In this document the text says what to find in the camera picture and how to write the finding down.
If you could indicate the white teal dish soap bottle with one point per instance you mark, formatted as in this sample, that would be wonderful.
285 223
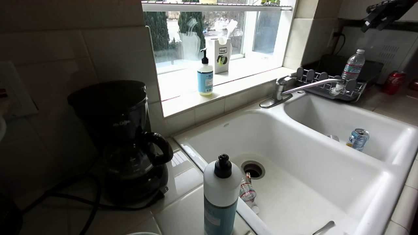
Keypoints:
221 195

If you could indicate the grey dish drying rack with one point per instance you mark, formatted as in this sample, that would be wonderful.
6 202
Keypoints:
321 88

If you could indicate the chrome sink faucet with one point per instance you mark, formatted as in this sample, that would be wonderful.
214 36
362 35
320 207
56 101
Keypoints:
304 86

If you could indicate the clear plastic water bottle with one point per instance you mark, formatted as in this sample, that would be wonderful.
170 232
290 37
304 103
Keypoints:
352 66

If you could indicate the blue soda can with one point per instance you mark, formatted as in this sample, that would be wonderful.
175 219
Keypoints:
358 138

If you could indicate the white carton with green print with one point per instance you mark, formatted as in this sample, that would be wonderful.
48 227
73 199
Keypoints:
222 56

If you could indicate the red object on counter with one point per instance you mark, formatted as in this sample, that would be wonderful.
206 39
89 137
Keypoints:
394 83

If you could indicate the metal sink drain strainer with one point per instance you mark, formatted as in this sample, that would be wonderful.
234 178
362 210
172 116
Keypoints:
253 169

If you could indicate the white double basin sink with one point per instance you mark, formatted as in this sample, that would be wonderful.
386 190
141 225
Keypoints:
313 182

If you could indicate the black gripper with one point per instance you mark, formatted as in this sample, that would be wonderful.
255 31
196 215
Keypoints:
393 7

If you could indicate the white window frame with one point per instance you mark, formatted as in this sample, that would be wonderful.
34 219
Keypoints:
261 47

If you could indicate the blue label pump soap bottle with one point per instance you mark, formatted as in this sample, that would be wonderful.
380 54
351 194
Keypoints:
205 79

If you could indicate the black drip coffee maker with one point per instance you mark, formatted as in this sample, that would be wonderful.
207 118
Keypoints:
125 143

